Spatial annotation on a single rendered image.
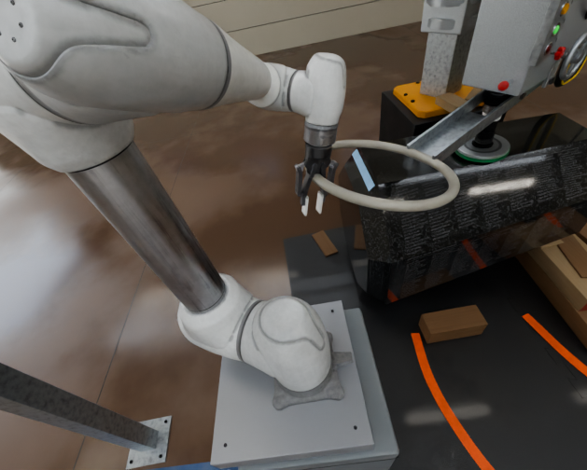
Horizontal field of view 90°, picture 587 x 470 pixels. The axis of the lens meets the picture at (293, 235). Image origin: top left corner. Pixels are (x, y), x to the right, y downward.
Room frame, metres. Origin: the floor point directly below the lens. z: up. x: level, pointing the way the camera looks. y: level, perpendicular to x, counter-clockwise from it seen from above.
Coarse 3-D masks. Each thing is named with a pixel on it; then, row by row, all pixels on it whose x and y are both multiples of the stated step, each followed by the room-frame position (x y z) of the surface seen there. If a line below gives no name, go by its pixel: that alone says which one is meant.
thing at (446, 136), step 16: (480, 96) 1.10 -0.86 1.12; (512, 96) 1.02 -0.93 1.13; (464, 112) 1.06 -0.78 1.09; (496, 112) 0.97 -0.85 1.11; (432, 128) 0.98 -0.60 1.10; (448, 128) 1.01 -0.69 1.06; (464, 128) 0.98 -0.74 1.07; (480, 128) 0.93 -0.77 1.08; (416, 144) 0.94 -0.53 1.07; (432, 144) 0.94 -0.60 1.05; (448, 144) 0.86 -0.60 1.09; (464, 144) 0.89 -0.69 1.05
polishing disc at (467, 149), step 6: (474, 138) 1.13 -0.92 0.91; (498, 138) 1.08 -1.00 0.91; (504, 138) 1.07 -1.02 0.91; (468, 144) 1.09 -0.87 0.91; (498, 144) 1.04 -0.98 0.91; (504, 144) 1.03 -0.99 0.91; (462, 150) 1.06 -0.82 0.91; (468, 150) 1.05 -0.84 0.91; (474, 150) 1.04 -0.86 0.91; (480, 150) 1.03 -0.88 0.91; (486, 150) 1.02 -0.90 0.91; (492, 150) 1.01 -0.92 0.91; (498, 150) 1.00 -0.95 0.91; (504, 150) 0.99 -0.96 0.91; (468, 156) 1.02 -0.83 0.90; (474, 156) 1.00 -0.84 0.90; (480, 156) 0.99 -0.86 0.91; (486, 156) 0.98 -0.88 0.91; (492, 156) 0.97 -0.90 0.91; (498, 156) 0.97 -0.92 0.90
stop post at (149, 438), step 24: (0, 384) 0.43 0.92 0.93; (24, 384) 0.45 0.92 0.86; (48, 384) 0.47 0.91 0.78; (0, 408) 0.40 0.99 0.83; (24, 408) 0.40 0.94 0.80; (48, 408) 0.41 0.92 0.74; (72, 408) 0.43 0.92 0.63; (96, 408) 0.46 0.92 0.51; (96, 432) 0.40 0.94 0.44; (120, 432) 0.42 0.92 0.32; (144, 432) 0.45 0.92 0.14; (168, 432) 0.46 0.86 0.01; (144, 456) 0.38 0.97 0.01
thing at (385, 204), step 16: (336, 144) 0.98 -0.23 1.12; (352, 144) 0.99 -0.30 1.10; (368, 144) 0.99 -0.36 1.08; (384, 144) 0.97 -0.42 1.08; (432, 160) 0.82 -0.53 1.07; (320, 176) 0.71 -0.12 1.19; (448, 176) 0.70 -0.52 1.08; (336, 192) 0.63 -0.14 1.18; (352, 192) 0.61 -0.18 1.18; (448, 192) 0.59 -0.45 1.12; (384, 208) 0.55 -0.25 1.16; (400, 208) 0.54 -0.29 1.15; (416, 208) 0.54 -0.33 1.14; (432, 208) 0.54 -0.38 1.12
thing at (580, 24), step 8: (584, 0) 1.05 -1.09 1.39; (584, 8) 1.06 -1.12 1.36; (576, 16) 1.04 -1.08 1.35; (584, 16) 1.07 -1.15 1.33; (576, 24) 1.06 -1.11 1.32; (584, 24) 1.09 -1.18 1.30; (568, 32) 1.04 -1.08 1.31; (576, 32) 1.07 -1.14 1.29; (584, 32) 1.11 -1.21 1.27; (568, 40) 1.05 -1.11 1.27; (576, 40) 1.09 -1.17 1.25; (584, 40) 1.12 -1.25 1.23; (568, 48) 1.07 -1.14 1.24; (552, 72) 1.08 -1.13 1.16; (544, 80) 1.08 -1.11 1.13
